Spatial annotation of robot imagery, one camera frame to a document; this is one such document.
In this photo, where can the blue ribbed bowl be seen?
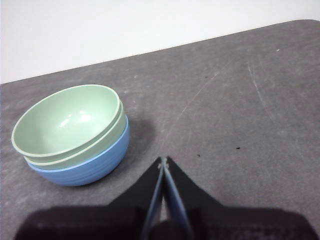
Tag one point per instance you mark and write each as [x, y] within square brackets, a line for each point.
[100, 170]

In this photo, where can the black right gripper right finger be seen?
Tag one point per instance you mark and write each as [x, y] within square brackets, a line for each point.
[185, 190]

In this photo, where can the green ribbed bowl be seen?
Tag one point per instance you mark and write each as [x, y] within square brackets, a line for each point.
[110, 141]
[65, 120]

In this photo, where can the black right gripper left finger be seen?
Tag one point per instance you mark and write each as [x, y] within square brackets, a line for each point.
[147, 190]

